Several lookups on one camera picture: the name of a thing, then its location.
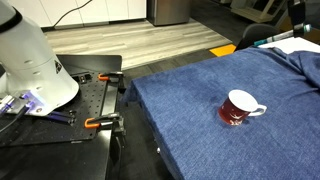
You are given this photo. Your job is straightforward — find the stainless steel appliance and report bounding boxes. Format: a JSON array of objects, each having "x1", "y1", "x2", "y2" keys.
[{"x1": 146, "y1": 0, "x2": 194, "y2": 28}]

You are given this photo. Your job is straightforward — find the white wall cabinets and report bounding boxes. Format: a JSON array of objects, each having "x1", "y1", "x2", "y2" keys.
[{"x1": 6, "y1": 0, "x2": 148, "y2": 30}]

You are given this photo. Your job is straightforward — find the silver cable connector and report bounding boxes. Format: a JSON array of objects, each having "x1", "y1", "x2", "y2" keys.
[{"x1": 0, "y1": 94, "x2": 26, "y2": 116}]

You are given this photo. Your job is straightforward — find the black wall cable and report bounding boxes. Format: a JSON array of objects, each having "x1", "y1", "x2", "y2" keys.
[{"x1": 52, "y1": 0, "x2": 94, "y2": 29}]

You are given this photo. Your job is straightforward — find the red white mug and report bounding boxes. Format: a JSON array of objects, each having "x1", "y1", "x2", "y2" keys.
[{"x1": 217, "y1": 88, "x2": 268, "y2": 127}]

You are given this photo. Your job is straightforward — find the light wooden shelf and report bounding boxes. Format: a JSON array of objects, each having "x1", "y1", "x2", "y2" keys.
[{"x1": 229, "y1": 0, "x2": 288, "y2": 24}]

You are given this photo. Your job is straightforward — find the small black plate fitting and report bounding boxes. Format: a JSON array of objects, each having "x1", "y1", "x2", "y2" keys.
[{"x1": 73, "y1": 73, "x2": 93, "y2": 84}]

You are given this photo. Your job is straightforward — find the white pen with teal ends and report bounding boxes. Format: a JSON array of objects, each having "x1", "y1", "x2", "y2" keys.
[{"x1": 253, "y1": 23, "x2": 313, "y2": 48}]

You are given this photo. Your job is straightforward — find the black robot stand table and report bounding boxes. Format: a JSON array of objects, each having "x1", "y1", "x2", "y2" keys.
[{"x1": 0, "y1": 54, "x2": 129, "y2": 180}]

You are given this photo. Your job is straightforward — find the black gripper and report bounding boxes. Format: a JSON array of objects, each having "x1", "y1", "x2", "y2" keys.
[{"x1": 287, "y1": 0, "x2": 308, "y2": 36}]

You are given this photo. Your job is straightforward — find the black office chair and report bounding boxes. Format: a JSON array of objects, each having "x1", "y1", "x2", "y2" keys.
[{"x1": 234, "y1": 23, "x2": 282, "y2": 52}]

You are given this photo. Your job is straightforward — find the blue denim cloth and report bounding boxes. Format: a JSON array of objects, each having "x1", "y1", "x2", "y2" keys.
[{"x1": 120, "y1": 46, "x2": 320, "y2": 180}]

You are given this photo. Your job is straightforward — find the orange black bar clamp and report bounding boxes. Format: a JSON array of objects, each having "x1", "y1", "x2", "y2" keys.
[
  {"x1": 97, "y1": 70, "x2": 127, "y2": 94},
  {"x1": 83, "y1": 112, "x2": 127, "y2": 138}
]

